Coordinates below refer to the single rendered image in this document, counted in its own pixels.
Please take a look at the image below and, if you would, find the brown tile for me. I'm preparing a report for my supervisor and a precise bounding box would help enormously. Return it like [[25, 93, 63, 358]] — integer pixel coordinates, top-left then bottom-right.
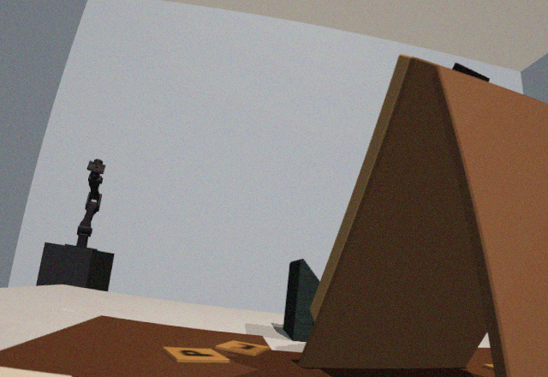
[[215, 340, 270, 356], [163, 347, 230, 363]]

